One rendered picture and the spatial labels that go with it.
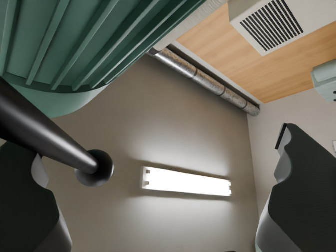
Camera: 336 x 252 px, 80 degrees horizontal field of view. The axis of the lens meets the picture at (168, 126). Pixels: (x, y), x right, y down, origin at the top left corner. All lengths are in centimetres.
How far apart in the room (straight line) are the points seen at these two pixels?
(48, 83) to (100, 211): 145
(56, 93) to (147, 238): 169
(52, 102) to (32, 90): 3
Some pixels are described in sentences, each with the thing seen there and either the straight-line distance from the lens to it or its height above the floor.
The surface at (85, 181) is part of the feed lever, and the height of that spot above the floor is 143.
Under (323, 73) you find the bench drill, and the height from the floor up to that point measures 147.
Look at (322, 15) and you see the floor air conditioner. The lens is 186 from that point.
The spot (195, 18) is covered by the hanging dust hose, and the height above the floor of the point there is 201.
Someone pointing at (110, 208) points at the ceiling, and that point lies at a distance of 163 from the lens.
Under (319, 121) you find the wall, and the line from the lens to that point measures 318.
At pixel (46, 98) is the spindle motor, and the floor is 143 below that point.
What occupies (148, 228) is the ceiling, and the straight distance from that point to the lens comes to 182.
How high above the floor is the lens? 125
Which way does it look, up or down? 45 degrees up
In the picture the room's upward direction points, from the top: 110 degrees counter-clockwise
